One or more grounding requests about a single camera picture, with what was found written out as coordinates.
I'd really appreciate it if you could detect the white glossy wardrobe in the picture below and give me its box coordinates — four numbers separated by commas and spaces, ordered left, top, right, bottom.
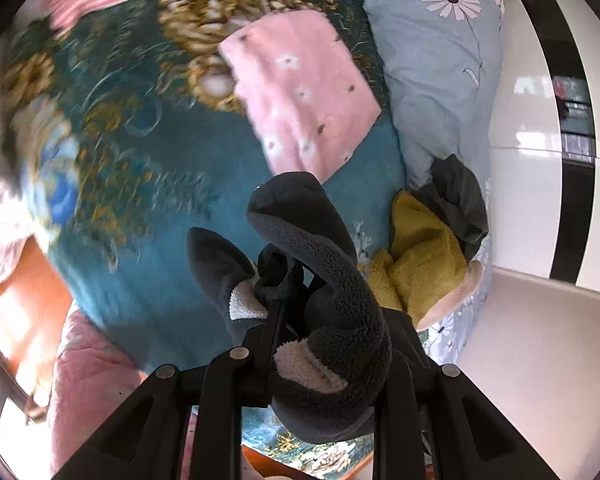
489, 0, 600, 292

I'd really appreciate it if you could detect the folded pink floral garment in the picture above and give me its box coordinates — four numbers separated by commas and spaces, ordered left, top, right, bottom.
219, 10, 381, 183

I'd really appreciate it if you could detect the light blue daisy pillow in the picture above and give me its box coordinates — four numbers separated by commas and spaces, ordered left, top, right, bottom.
364, 0, 504, 364

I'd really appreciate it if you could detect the black and white fleece jacket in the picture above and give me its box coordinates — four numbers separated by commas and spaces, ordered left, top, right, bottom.
187, 172, 431, 444

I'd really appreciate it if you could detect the mustard yellow knit sweater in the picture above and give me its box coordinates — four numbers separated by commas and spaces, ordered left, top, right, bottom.
367, 191, 467, 330

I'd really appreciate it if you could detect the dark grey garment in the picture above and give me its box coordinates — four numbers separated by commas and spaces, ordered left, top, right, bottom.
413, 155, 489, 262

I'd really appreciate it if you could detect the beige garment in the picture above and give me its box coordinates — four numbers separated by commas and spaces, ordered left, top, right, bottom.
416, 260, 483, 332

